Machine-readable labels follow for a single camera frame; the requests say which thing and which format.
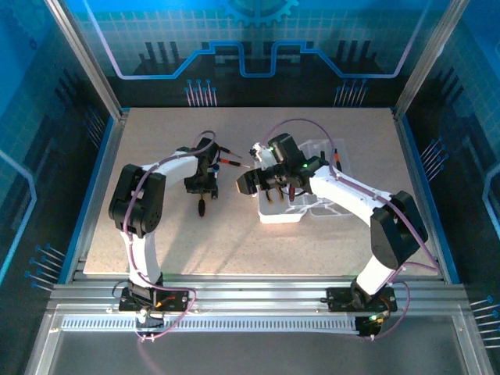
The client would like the clear plastic tool box lid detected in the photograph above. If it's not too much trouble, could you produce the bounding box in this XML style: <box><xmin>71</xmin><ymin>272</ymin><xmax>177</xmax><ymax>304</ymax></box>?
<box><xmin>298</xmin><ymin>137</ymin><xmax>359</xmax><ymax>218</ymax></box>

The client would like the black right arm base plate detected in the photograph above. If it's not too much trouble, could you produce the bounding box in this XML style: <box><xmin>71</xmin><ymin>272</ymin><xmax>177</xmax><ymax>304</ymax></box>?
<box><xmin>326</xmin><ymin>287</ymin><xmax>398</xmax><ymax>313</ymax></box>

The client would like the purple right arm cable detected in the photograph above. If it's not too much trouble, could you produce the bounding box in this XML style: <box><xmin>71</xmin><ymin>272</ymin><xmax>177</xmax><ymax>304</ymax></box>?
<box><xmin>263</xmin><ymin>118</ymin><xmax>442</xmax><ymax>341</ymax></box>

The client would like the aluminium front rail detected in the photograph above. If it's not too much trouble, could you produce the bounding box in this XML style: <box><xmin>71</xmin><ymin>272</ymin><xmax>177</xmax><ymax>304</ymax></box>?
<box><xmin>48</xmin><ymin>280</ymin><xmax>472</xmax><ymax>313</ymax></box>

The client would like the white slotted cable duct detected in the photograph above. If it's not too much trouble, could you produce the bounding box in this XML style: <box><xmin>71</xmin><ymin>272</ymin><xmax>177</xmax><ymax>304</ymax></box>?
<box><xmin>60</xmin><ymin>315</ymin><xmax>363</xmax><ymax>334</ymax></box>

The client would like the aluminium frame post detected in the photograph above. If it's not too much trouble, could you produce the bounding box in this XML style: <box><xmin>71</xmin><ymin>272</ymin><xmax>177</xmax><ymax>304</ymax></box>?
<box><xmin>45</xmin><ymin>0</ymin><xmax>124</xmax><ymax>120</ymax></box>
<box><xmin>392</xmin><ymin>0</ymin><xmax>472</xmax><ymax>120</ymax></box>

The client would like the grey front panel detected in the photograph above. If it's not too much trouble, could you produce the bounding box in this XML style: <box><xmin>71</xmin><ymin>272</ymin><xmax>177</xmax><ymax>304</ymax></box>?
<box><xmin>37</xmin><ymin>331</ymin><xmax>484</xmax><ymax>375</ymax></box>

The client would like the blue table edge trim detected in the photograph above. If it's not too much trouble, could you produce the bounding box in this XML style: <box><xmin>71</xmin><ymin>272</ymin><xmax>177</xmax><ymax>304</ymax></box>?
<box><xmin>57</xmin><ymin>115</ymin><xmax>120</xmax><ymax>285</ymax></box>
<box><xmin>398</xmin><ymin>112</ymin><xmax>462</xmax><ymax>285</ymax></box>

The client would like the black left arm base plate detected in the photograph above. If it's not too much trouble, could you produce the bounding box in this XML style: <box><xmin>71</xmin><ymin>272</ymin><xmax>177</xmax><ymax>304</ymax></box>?
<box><xmin>118</xmin><ymin>284</ymin><xmax>192</xmax><ymax>313</ymax></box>

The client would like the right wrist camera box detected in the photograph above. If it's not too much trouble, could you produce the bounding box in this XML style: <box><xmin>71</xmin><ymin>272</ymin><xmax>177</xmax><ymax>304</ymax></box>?
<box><xmin>248</xmin><ymin>141</ymin><xmax>274</xmax><ymax>170</ymax></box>

